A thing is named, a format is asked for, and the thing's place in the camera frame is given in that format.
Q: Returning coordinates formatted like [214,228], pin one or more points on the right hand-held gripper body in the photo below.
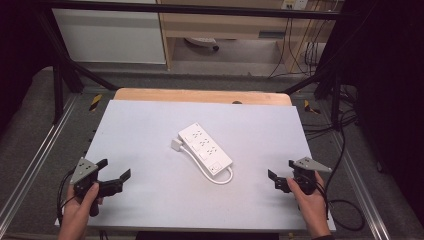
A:
[307,176]

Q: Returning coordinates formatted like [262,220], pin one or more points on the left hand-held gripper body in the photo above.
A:
[83,170]

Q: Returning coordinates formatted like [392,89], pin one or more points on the white plug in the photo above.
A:
[177,144]

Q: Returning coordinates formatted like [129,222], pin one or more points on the person's right hand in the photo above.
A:
[310,208]

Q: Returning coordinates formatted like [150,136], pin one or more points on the person's left hand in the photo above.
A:
[76,213]

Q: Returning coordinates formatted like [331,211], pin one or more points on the white table cover board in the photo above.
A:
[150,133]

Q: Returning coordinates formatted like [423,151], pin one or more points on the yellow black tape strip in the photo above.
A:
[311,108]
[95,102]

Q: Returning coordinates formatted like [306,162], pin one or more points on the black metal stand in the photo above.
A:
[335,96]
[59,86]

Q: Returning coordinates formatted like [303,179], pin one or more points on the person's dark clothing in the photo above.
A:
[206,236]

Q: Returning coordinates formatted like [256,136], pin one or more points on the wooden table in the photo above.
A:
[200,96]

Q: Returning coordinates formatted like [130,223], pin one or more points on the dark curtain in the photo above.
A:
[393,100]
[20,50]

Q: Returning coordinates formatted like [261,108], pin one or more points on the white cabinet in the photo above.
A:
[110,36]

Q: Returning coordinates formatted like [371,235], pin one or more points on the wooden desk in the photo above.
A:
[233,31]

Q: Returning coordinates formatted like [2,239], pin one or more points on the white floor power strip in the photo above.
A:
[201,41]

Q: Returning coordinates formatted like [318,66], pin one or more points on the aluminium rail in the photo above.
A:
[361,188]
[36,151]

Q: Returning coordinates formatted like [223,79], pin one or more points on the white wall socket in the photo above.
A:
[294,4]

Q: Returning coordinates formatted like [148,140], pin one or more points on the black metal frame bar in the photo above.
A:
[200,9]

